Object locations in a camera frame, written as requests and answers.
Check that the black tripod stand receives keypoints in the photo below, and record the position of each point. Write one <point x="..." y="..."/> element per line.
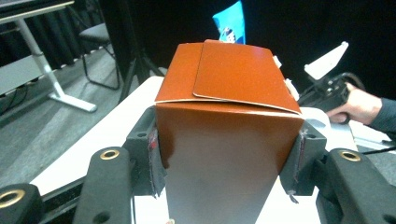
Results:
<point x="137" y="62"/>

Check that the metal floor rail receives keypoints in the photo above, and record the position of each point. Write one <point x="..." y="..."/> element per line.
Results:
<point x="369" y="133"/>

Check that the white desk frame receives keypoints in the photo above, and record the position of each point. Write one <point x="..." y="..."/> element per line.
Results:
<point x="46" y="70"/>

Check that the brown cardboard box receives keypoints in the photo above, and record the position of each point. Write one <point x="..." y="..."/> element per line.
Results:
<point x="230" y="124"/>

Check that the dark curtain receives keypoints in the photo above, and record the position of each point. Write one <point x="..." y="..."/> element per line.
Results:
<point x="62" y="40"/>

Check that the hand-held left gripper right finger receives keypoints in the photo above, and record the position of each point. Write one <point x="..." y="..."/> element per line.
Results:
<point x="306" y="161"/>

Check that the black chair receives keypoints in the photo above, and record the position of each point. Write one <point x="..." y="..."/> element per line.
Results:
<point x="96" y="32"/>

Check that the blue snack bag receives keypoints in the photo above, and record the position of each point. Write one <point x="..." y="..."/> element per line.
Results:
<point x="232" y="21"/>

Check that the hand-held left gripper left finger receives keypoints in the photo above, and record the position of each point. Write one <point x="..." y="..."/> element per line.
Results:
<point x="144" y="155"/>

